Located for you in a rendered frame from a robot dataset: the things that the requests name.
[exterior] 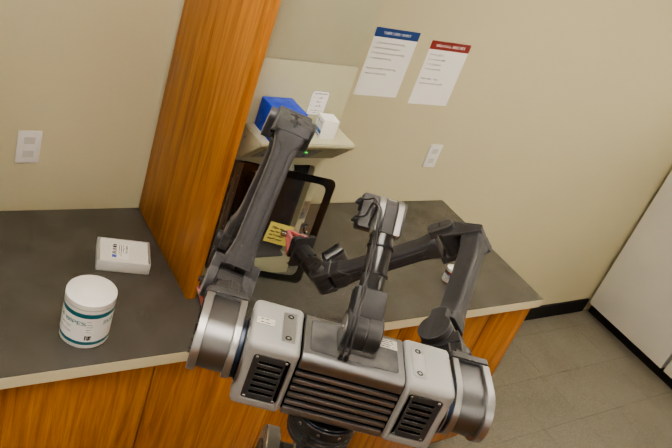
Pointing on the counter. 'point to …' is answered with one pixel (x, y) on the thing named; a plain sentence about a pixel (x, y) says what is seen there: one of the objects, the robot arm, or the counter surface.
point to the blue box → (276, 107)
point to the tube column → (331, 2)
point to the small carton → (326, 126)
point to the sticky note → (276, 233)
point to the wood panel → (210, 96)
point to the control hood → (252, 141)
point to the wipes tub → (87, 311)
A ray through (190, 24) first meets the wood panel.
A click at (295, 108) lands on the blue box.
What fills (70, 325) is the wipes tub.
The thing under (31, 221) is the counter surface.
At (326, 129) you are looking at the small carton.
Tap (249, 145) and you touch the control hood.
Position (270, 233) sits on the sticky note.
